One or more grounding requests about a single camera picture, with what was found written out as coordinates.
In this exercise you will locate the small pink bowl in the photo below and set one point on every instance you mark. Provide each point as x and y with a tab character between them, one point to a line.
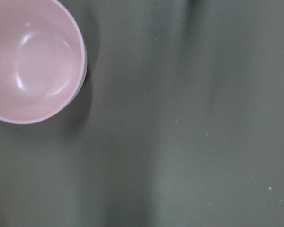
43	60

